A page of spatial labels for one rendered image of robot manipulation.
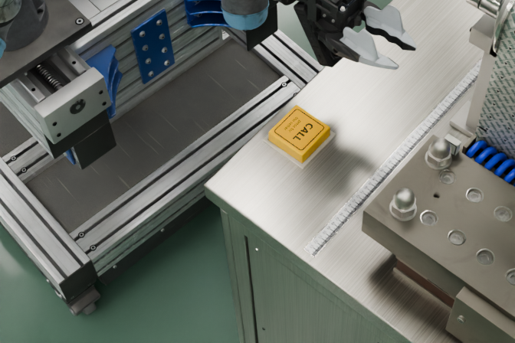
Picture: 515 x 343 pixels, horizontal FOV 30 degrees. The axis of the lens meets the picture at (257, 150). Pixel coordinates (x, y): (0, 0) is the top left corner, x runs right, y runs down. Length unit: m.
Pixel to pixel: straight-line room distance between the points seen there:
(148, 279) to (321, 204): 1.03
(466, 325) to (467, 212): 0.15
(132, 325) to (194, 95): 0.59
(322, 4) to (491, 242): 0.40
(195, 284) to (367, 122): 0.98
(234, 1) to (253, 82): 0.94
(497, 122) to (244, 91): 1.19
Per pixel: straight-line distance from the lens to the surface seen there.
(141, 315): 2.38
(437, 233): 1.29
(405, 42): 1.38
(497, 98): 1.30
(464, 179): 1.34
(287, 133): 1.49
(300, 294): 1.53
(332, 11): 1.34
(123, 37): 1.96
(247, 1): 1.51
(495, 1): 1.26
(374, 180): 1.48
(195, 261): 2.42
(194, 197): 2.33
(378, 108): 1.55
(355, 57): 1.36
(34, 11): 1.79
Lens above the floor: 2.16
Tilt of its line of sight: 57 degrees down
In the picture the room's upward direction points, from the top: 4 degrees counter-clockwise
